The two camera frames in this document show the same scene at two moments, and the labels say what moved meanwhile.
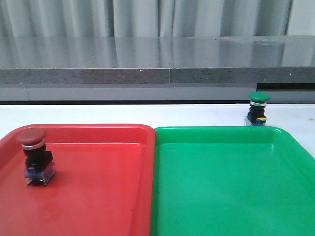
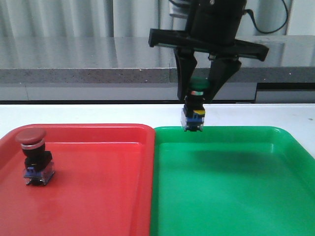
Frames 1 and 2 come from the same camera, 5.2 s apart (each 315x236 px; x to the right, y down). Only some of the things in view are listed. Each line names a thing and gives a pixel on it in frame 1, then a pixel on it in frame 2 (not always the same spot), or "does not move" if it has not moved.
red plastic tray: [103, 185] does not move
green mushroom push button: [256, 115] → [193, 114]
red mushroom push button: [40, 167] does not move
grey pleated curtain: [43, 18] does not move
